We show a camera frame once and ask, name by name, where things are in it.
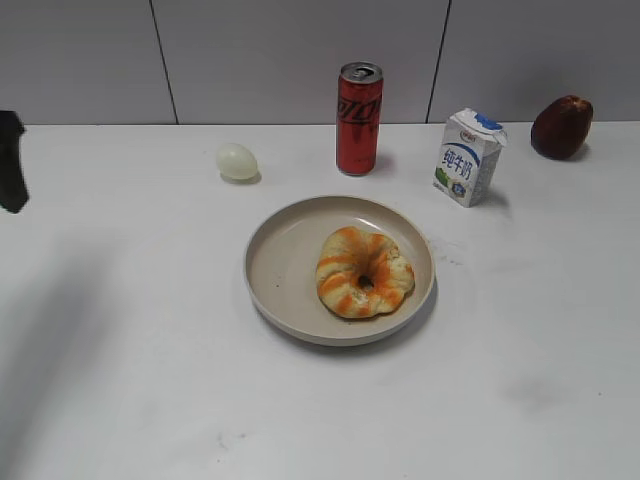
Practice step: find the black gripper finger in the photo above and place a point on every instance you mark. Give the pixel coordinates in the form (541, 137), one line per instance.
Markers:
(14, 193)

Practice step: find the ring-shaped orange striped croissant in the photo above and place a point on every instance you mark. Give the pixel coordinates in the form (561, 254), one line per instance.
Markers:
(362, 274)

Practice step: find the beige round plate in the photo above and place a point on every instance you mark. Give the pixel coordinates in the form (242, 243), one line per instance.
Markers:
(280, 261)

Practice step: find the white egg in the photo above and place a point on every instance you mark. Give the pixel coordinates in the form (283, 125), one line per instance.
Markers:
(236, 162)

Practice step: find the red cola can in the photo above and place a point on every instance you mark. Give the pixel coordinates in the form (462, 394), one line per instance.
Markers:
(360, 93)

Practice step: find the white blue milk carton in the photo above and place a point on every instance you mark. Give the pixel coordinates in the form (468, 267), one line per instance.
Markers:
(469, 152)

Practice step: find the dark red wax apple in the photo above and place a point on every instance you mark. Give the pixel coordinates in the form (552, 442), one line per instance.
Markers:
(561, 129)

